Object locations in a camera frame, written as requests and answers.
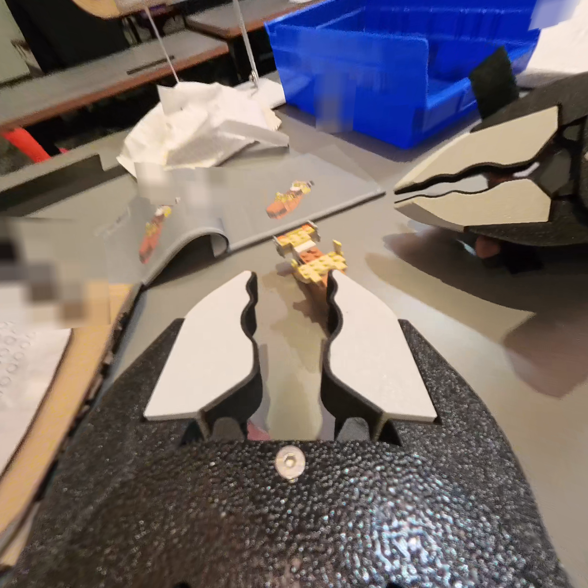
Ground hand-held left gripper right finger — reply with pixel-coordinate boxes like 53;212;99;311
321;269;439;424

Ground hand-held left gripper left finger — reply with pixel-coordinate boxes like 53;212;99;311
143;270;263;422

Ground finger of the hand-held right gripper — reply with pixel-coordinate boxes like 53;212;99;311
393;105;561;194
394;177;553;229

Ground orange and yellow brick model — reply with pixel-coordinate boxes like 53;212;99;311
273;220;347;331

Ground person's right hand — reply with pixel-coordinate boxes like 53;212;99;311
474;235;502;262

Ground white paper sheets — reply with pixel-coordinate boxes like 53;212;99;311
517;28;588;88

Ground blue plastic bin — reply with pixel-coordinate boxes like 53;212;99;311
266;0;540;150

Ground grey instruction booklet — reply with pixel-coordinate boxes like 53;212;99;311
9;152;386;288

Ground brown cardboard sheet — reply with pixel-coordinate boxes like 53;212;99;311
0;282;141;561

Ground crumpled white paper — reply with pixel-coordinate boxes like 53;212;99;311
117;83;290;177

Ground red plastic handle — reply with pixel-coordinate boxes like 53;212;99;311
0;126;62;161

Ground black board with tan frame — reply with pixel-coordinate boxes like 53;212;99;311
73;0;184;20

